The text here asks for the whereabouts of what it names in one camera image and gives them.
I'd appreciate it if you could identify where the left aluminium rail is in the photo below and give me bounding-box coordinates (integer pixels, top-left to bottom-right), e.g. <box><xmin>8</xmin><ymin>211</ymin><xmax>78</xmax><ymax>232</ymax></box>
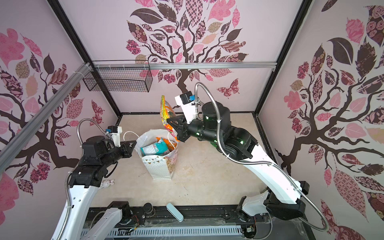
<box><xmin>1</xmin><ymin>63</ymin><xmax>91</xmax><ymax>173</ymax></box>

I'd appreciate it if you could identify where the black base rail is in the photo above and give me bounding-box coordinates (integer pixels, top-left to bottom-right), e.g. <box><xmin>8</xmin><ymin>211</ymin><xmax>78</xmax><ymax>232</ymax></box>
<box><xmin>79</xmin><ymin>201</ymin><xmax>315</xmax><ymax>240</ymax></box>

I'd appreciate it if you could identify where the black knob on base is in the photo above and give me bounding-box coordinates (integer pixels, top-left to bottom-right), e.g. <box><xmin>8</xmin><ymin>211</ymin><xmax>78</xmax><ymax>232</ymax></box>
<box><xmin>143</xmin><ymin>203</ymin><xmax>156</xmax><ymax>218</ymax></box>

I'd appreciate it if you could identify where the small white plush toy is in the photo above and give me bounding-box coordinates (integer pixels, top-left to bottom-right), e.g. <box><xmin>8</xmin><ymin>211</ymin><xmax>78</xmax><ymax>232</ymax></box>
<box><xmin>99</xmin><ymin>179</ymin><xmax>115</xmax><ymax>189</ymax></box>

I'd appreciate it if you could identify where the black wire basket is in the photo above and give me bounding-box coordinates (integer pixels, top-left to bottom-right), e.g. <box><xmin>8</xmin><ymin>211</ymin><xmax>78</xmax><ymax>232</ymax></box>
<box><xmin>83</xmin><ymin>61</ymin><xmax>154</xmax><ymax>93</ymax></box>

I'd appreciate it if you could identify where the teal white snack packet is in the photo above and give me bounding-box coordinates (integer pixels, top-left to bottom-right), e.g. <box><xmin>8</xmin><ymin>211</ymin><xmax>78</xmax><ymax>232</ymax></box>
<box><xmin>141</xmin><ymin>142</ymin><xmax>171</xmax><ymax>156</ymax></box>

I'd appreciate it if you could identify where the left metal flex conduit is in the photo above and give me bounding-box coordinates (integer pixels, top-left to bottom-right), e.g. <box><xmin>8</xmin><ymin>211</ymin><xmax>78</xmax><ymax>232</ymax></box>
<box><xmin>56</xmin><ymin>118</ymin><xmax>105</xmax><ymax>240</ymax></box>

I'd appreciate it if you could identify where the light blue remote-like device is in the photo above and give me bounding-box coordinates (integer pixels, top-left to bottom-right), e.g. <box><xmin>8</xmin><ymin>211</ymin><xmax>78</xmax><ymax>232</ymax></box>
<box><xmin>166</xmin><ymin>203</ymin><xmax>184</xmax><ymax>222</ymax></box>

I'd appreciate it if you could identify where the aluminium rail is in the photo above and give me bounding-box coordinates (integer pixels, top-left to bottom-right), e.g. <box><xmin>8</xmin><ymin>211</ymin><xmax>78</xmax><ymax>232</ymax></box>
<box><xmin>1</xmin><ymin>63</ymin><xmax>91</xmax><ymax>173</ymax></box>
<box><xmin>94</xmin><ymin>62</ymin><xmax>277</xmax><ymax>70</ymax></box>

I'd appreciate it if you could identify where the orange white snack packet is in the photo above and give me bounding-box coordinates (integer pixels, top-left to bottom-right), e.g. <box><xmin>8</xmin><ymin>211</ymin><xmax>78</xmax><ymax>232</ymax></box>
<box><xmin>160</xmin><ymin>95</ymin><xmax>179</xmax><ymax>141</ymax></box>

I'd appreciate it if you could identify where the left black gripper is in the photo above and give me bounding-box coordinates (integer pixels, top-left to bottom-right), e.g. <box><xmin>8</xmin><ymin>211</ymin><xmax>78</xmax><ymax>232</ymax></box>
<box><xmin>100</xmin><ymin>140</ymin><xmax>137</xmax><ymax>168</ymax></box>

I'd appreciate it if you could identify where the orange chestnut snack bag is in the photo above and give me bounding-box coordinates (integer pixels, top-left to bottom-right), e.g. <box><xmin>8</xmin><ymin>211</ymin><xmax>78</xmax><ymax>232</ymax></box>
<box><xmin>156</xmin><ymin>137</ymin><xmax>177</xmax><ymax>152</ymax></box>

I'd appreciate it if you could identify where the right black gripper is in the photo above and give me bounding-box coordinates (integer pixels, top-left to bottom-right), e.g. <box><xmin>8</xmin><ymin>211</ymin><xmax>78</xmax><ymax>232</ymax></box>
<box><xmin>167</xmin><ymin>114</ymin><xmax>222</xmax><ymax>147</ymax></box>

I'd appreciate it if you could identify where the white paper gift bag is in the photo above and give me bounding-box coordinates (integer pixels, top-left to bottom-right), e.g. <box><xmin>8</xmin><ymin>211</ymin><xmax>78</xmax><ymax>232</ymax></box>
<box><xmin>135</xmin><ymin>129</ymin><xmax>178</xmax><ymax>180</ymax></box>

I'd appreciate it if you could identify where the back aluminium rail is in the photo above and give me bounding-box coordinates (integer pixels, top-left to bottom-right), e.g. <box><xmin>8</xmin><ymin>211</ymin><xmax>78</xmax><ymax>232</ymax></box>
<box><xmin>94</xmin><ymin>62</ymin><xmax>277</xmax><ymax>70</ymax></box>

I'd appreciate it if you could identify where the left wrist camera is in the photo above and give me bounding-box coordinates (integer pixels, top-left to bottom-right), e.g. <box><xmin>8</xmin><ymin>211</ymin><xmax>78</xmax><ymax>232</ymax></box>
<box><xmin>106</xmin><ymin>126</ymin><xmax>123</xmax><ymax>148</ymax></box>

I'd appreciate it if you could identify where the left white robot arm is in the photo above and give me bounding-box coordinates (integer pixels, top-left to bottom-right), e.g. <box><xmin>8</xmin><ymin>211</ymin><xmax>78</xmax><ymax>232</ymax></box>
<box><xmin>52</xmin><ymin>136</ymin><xmax>137</xmax><ymax>240</ymax></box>

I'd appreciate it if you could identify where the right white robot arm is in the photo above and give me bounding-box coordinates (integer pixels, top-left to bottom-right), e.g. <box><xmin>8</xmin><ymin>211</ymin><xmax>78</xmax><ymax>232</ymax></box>
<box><xmin>167</xmin><ymin>103</ymin><xmax>306</xmax><ymax>220</ymax></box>

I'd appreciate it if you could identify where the white slotted cable duct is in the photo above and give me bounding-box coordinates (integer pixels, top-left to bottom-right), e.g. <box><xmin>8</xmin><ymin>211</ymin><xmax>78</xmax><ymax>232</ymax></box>
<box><xmin>68</xmin><ymin>225</ymin><xmax>243</xmax><ymax>240</ymax></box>

